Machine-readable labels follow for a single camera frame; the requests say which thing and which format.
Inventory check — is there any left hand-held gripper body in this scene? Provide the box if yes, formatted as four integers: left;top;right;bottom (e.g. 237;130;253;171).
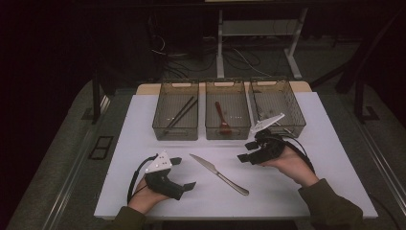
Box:
145;150;186;201

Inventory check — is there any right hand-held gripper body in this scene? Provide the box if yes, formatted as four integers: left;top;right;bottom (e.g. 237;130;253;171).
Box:
250;112;286;166

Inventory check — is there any metal fork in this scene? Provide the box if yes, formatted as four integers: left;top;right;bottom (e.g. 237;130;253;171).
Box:
256;106;297;137

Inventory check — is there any clear brown plastic basket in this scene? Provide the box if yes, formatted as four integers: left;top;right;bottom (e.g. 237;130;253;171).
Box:
248;76;307;140
204;79;252;141
152;79;200;142

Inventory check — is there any brown wooden spoon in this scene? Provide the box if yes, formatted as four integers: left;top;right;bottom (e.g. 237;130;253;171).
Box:
214;101;233;135

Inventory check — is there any metal table knife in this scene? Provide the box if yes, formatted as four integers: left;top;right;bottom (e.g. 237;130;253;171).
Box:
189;153;250;196

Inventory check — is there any white table mat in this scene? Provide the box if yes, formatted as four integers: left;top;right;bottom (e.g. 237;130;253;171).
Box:
94;91;379;220

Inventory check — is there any black metal stand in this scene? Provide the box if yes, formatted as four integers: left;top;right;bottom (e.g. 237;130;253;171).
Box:
91;70;111;126
353;76;381;124

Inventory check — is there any right hand-held gripper cable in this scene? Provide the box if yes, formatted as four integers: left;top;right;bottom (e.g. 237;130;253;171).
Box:
271;133;315;173

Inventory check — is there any hand-held gripper cable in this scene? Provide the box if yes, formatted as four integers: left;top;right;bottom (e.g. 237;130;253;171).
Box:
126;153;160;204
271;133;315;173

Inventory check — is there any left hand-held gripper cable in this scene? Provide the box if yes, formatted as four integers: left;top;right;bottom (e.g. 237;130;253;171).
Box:
126;153;160;204

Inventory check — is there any tangle of floor cables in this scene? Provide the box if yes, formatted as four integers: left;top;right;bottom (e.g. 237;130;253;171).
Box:
149;34;272;80

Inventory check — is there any white metal desk frame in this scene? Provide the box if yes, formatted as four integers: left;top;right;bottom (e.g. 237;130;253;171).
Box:
215;8;309;81

